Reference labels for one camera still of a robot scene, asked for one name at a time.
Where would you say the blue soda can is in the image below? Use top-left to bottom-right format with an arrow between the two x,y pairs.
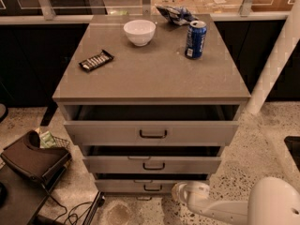
185,21 -> 207,59

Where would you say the blue white chip bag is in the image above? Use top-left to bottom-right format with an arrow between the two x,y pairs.
156,6 -> 199,25

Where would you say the grey drawer cabinet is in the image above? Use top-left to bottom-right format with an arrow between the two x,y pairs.
52,14 -> 252,186

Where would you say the black cable on floor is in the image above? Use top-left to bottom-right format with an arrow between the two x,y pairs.
40,181 -> 95,225

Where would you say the grey drawer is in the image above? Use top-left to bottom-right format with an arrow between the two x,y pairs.
95,173 -> 209,194
83,146 -> 221,174
65,105 -> 238,146

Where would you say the white ceramic bowl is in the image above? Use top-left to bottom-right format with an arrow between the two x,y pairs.
124,20 -> 156,46

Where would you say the black snack bar packet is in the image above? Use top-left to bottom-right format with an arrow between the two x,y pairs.
79,50 -> 114,72

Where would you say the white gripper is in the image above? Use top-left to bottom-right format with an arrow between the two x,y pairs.
172,181 -> 210,208

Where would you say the glass railing with metal posts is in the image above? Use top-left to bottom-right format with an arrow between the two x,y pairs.
0,0 -> 296,25

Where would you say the grey middle drawer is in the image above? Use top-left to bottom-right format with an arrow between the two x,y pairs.
83,146 -> 221,174

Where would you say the black object right edge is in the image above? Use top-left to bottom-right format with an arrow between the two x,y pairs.
284,136 -> 300,171

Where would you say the grey top drawer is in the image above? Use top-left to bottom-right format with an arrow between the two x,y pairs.
65,105 -> 238,146

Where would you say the wire basket with green packet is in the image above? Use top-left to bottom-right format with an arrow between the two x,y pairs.
36,128 -> 70,150

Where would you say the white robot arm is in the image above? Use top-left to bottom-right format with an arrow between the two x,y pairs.
172,0 -> 300,225

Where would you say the grey bottom drawer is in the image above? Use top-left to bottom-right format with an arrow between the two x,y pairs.
95,173 -> 209,194

